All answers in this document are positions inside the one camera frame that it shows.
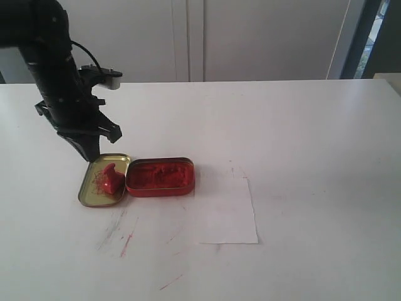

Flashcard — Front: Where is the red ink tin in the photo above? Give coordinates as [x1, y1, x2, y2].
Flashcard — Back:
[125, 157, 195, 198]

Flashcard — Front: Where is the gold tin lid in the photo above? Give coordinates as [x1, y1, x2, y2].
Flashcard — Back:
[78, 153, 131, 207]

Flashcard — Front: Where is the white paper sheet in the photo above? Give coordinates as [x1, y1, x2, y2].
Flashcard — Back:
[190, 165, 259, 245]

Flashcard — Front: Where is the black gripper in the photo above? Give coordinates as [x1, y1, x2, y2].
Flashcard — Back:
[35, 69, 122, 162]

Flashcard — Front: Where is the red stamp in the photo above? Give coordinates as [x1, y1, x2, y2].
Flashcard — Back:
[102, 163, 125, 194]

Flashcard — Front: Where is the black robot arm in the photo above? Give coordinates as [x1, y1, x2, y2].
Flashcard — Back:
[1, 1, 122, 162]

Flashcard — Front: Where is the black cable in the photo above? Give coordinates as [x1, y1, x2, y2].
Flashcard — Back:
[70, 40, 103, 71]

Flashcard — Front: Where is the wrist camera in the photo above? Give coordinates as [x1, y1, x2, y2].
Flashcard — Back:
[78, 65, 123, 90]

